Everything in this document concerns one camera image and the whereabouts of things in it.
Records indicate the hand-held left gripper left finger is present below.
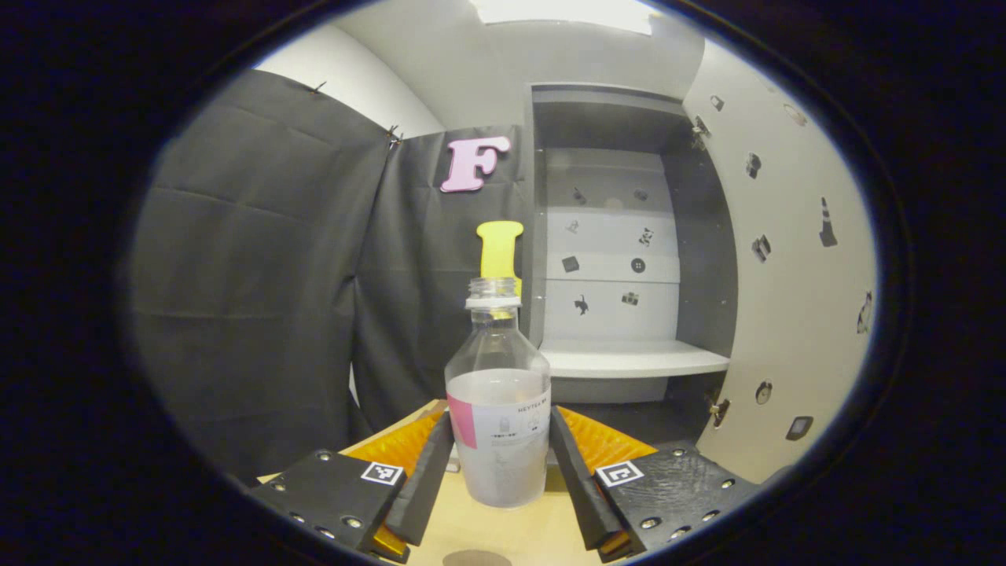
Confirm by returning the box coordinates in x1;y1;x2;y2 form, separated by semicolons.
250;405;457;564

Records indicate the black backdrop cloth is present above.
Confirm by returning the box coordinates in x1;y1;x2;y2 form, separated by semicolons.
130;69;545;482

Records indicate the grey cabinet door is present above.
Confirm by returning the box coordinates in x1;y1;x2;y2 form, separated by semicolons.
680;35;879;484

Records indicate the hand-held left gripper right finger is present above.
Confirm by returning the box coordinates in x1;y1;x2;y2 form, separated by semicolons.
549;405;762;564

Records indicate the large ceiling light panel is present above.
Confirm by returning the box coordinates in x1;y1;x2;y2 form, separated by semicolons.
470;0;655;36

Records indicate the clear plastic bottle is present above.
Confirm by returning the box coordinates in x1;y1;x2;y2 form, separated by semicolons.
444;277;553;509

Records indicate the dark grey cabinet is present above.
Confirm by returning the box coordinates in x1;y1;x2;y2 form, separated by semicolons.
525;83;740;450

